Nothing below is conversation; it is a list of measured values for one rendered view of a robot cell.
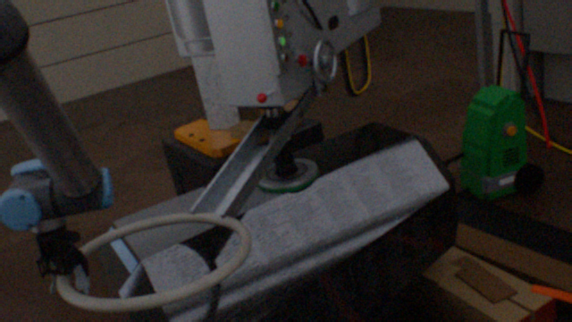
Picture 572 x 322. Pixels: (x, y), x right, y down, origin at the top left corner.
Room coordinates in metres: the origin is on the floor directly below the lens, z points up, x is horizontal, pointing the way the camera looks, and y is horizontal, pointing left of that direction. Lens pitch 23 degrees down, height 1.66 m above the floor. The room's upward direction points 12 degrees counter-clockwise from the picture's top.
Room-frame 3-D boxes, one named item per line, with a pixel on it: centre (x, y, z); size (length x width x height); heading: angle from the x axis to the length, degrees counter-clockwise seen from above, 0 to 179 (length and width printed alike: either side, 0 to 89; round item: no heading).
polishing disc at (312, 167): (1.85, -0.01, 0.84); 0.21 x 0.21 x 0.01
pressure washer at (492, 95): (2.95, -1.17, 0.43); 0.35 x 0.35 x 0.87; 13
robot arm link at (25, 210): (1.20, 0.56, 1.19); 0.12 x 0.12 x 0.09; 5
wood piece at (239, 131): (2.47, 0.11, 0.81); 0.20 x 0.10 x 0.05; 36
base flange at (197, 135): (2.71, 0.18, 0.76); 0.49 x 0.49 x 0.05; 28
